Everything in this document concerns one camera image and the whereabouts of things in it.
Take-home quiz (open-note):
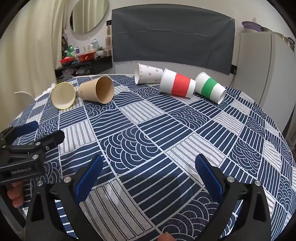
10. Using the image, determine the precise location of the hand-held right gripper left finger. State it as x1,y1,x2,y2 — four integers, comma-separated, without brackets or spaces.
25,155,104,241

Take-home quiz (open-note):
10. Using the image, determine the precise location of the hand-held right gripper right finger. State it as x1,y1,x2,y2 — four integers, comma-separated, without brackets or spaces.
195,153,271,241

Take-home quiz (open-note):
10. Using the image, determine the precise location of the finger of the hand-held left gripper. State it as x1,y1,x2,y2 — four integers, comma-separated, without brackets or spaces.
0,120,39,146
25,130,65,160

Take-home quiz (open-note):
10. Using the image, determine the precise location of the brown paper cup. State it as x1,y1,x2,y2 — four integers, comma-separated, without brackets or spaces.
78,76,114,104

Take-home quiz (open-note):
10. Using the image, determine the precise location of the heart print white paper cup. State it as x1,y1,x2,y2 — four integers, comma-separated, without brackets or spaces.
135,63,164,85

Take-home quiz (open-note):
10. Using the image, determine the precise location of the yellow-rimmed white paper cup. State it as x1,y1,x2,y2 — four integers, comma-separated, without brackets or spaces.
51,82,76,110

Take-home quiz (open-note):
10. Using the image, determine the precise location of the green band white paper cup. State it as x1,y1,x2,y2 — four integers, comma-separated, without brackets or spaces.
194,72,227,104

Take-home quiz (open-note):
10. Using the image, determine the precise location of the red band white paper cup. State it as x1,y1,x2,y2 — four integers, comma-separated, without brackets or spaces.
159,69,196,99

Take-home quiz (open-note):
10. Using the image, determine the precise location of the person's left hand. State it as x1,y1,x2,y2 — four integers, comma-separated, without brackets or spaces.
7,181,25,208

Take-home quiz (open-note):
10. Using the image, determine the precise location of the person's right hand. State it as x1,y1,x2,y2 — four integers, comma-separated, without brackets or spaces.
159,232,179,241

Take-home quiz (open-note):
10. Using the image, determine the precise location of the white chair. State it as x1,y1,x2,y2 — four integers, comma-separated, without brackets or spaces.
13,91,36,100

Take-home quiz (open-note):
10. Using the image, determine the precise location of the white fluffy cloth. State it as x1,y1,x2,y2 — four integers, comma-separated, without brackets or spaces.
38,82,57,98

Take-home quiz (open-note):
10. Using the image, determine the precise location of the blue patterned tablecloth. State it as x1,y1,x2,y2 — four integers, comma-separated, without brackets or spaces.
0,74,295,241

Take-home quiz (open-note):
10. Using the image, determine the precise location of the beige curtain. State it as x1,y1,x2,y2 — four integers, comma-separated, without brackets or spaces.
0,0,77,126

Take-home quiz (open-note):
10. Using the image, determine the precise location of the red colander bowl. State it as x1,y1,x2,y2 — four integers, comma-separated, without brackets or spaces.
77,52,96,63

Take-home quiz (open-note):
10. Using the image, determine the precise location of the white refrigerator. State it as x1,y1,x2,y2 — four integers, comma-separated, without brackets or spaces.
232,31,296,131

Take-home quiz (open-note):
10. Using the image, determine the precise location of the grey cloth cover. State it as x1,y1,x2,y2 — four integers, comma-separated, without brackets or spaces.
112,6,236,75

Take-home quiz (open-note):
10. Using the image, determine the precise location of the purple basin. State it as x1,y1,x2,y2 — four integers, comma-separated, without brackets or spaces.
242,21,262,33

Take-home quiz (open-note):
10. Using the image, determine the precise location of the metal pot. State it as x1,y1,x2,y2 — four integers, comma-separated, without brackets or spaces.
261,27,296,52

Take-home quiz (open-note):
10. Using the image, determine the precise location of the black wall shelf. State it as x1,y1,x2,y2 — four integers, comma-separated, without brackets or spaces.
55,56,113,77

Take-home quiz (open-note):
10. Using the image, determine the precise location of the round wall mirror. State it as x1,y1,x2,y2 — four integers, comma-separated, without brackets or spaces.
70,0,109,33

